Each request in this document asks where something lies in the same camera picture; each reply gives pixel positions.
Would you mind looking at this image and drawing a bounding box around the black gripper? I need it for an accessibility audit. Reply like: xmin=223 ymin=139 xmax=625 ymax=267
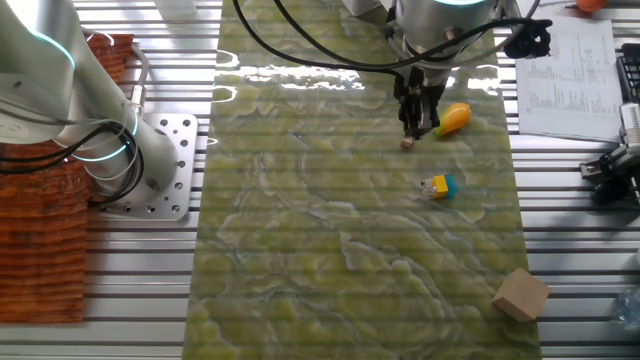
xmin=393 ymin=64 xmax=447 ymax=141

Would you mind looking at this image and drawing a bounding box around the yellow toy mango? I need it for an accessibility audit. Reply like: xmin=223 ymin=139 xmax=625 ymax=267
xmin=433 ymin=102 xmax=473 ymax=138

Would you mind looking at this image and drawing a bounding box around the yellow teal toy brick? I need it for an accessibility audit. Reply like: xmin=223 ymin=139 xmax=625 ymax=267
xmin=419 ymin=173 xmax=460 ymax=201

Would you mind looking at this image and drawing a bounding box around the printed paper sheet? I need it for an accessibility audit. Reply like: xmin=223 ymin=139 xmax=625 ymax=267
xmin=514 ymin=13 xmax=626 ymax=144

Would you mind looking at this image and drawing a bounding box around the green marble pattern mat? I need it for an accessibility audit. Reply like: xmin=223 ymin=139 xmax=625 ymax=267
xmin=182 ymin=0 xmax=543 ymax=360

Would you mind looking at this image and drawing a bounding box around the large wooden cube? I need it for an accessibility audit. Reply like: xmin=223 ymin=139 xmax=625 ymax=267
xmin=491 ymin=267 xmax=552 ymax=323

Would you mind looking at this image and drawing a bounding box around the clear plastic water bottle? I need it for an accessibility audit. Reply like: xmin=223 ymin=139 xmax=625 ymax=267
xmin=615 ymin=287 xmax=640 ymax=331

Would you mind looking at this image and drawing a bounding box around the orange woven cloth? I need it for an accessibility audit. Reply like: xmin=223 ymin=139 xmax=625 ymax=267
xmin=0 ymin=33 xmax=135 ymax=325

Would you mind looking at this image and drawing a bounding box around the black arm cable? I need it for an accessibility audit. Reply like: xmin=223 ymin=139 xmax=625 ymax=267
xmin=0 ymin=0 xmax=554 ymax=207

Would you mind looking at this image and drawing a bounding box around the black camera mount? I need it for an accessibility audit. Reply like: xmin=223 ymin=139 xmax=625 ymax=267
xmin=579 ymin=143 xmax=640 ymax=205

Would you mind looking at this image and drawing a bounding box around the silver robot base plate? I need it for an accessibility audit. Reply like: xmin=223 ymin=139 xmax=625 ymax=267
xmin=97 ymin=112 xmax=200 ymax=222

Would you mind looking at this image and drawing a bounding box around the grey base cable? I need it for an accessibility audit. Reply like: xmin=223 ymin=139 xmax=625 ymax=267
xmin=129 ymin=42 xmax=151 ymax=117

